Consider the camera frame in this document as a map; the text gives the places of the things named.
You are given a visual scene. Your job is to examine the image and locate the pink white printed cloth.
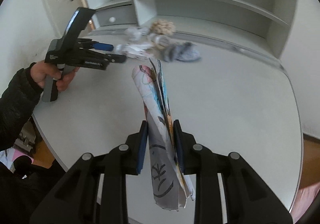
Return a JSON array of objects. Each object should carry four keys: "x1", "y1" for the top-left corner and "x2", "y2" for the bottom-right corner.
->
[{"x1": 0, "y1": 147, "x2": 34, "y2": 172}]

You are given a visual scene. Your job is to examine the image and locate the light blue white snack packet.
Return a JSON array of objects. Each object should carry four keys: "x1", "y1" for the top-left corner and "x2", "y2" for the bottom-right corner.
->
[{"x1": 132, "y1": 59, "x2": 195, "y2": 212}]

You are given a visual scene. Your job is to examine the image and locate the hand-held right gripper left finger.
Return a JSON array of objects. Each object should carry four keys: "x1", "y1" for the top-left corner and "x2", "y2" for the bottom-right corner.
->
[{"x1": 29, "y1": 120, "x2": 150, "y2": 224}]

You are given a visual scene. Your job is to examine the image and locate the grey drawer white knob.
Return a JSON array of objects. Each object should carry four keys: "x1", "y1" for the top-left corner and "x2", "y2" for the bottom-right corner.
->
[{"x1": 94, "y1": 5, "x2": 137, "y2": 28}]

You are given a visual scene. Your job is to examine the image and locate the beige bead bunch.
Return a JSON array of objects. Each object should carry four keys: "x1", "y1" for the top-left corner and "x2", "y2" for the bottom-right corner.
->
[{"x1": 151, "y1": 20, "x2": 175, "y2": 36}]

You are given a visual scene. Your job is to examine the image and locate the person's black clothed legs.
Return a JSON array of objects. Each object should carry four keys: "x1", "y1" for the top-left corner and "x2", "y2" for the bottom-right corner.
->
[{"x1": 0, "y1": 155, "x2": 69, "y2": 224}]

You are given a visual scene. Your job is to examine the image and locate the white grey crumpled wrapper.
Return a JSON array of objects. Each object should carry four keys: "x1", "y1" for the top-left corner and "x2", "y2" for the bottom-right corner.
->
[{"x1": 125, "y1": 26, "x2": 150, "y2": 43}]

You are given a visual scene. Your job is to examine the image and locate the person's left forearm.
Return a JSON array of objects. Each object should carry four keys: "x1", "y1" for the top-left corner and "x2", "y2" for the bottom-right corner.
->
[{"x1": 0, "y1": 67, "x2": 43, "y2": 152}]

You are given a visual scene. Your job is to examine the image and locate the grey metal rack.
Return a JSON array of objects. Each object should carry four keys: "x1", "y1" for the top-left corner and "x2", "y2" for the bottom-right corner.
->
[{"x1": 15, "y1": 121, "x2": 37, "y2": 152}]

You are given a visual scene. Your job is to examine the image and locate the grey desk hutch shelf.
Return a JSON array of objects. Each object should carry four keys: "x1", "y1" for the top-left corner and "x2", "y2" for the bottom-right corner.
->
[{"x1": 79, "y1": 0, "x2": 300, "y2": 60}]

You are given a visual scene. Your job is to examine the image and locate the white rolled wrapper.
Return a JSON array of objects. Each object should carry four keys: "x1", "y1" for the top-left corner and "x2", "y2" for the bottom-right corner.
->
[{"x1": 147, "y1": 34, "x2": 173, "y2": 50}]

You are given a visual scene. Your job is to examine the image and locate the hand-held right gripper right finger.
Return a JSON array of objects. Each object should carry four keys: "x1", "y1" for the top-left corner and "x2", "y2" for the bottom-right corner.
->
[{"x1": 173, "y1": 119, "x2": 293, "y2": 224}]

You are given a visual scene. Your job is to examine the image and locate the person's left hand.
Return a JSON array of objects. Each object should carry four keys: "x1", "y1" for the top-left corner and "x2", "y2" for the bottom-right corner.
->
[{"x1": 29, "y1": 62, "x2": 80, "y2": 92}]

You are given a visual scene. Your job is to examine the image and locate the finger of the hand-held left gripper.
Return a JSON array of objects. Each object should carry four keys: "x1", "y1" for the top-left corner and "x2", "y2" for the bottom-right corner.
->
[
  {"x1": 100, "y1": 53, "x2": 127, "y2": 65},
  {"x1": 91, "y1": 42, "x2": 115, "y2": 52}
]

